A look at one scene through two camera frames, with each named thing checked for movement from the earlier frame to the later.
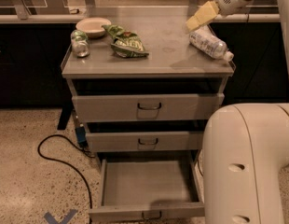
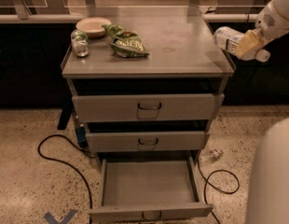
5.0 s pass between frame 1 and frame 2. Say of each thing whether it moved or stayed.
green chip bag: stayed
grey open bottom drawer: stayed
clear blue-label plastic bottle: moved
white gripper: moved
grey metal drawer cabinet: stayed
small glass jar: stayed
